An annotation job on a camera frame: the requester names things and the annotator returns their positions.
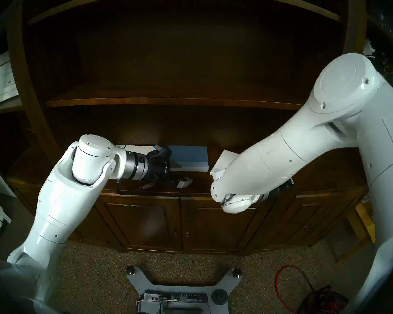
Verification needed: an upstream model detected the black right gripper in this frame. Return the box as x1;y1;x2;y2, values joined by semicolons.
269;178;295;200

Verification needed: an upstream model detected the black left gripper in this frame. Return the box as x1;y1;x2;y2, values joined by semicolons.
146;157;194;189

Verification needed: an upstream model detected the blue book with grey spine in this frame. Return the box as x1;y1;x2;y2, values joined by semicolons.
167;146;209;172

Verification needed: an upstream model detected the large white book grey spine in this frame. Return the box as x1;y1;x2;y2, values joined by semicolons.
210;150;239;180

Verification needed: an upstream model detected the white book with barcode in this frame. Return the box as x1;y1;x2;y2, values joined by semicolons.
115;145;153;155

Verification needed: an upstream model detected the yellow wooden table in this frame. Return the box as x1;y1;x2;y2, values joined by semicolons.
334;202;377;263

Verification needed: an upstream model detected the grey robot mobile base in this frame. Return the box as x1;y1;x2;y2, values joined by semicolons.
126;265;242;314

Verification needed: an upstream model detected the dark wooden bookshelf cabinet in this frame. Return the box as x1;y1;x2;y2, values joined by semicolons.
0;0;393;255

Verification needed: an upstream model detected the grey electronics box with ports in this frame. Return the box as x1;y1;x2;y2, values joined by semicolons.
138;290;211;312

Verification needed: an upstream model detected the white framed certificate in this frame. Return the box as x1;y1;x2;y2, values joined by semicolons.
0;51;19;107

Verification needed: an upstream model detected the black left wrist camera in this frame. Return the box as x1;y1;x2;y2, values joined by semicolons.
151;144;173;160

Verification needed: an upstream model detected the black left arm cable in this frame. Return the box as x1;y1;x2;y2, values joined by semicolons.
115;139;159;196

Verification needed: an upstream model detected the black and red cable coil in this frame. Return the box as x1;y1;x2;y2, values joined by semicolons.
296;286;356;314

